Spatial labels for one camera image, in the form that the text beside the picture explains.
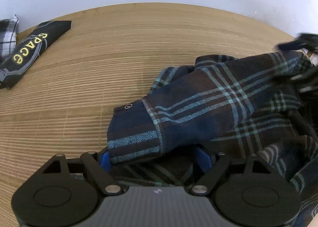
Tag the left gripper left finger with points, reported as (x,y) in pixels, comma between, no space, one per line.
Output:
(78,176)

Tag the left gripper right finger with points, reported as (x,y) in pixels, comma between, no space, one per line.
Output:
(218,168)

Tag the navy brown plaid shirt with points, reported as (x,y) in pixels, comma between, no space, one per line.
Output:
(227,105)

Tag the black SPACE print garment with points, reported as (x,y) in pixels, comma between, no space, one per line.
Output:
(30,49)

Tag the black white plaid garment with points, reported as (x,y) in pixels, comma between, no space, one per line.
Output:
(8,36)

